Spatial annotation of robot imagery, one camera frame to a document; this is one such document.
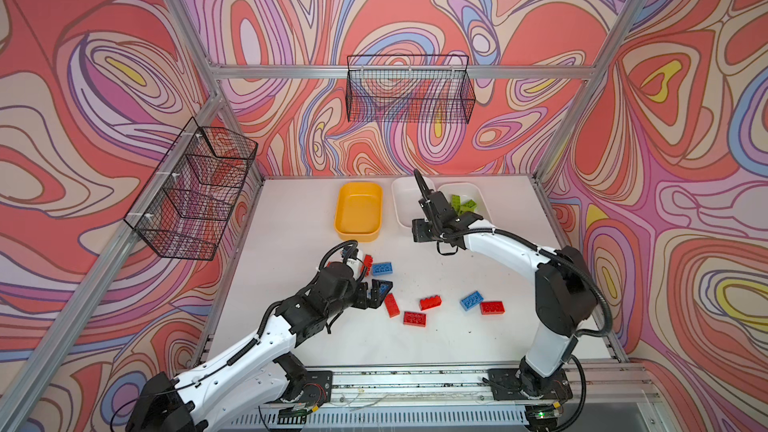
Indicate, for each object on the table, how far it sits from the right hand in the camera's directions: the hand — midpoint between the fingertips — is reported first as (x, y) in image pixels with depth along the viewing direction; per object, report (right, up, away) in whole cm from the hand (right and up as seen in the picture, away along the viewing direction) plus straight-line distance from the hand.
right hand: (424, 233), depth 92 cm
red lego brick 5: (+19, -21, -7) cm, 29 cm away
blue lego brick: (-13, -11, 0) cm, 17 cm away
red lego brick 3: (+1, -20, -6) cm, 21 cm away
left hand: (-14, -12, -13) cm, 23 cm away
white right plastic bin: (+19, +14, +17) cm, 29 cm away
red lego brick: (-18, -9, +2) cm, 20 cm away
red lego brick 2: (-10, -21, -5) cm, 24 cm away
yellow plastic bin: (-22, +6, +16) cm, 28 cm away
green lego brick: (+14, +10, +15) cm, 23 cm away
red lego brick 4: (-4, -24, -7) cm, 26 cm away
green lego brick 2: (+18, +8, +16) cm, 25 cm away
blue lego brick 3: (+13, -19, -5) cm, 24 cm away
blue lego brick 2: (-13, -13, -15) cm, 24 cm away
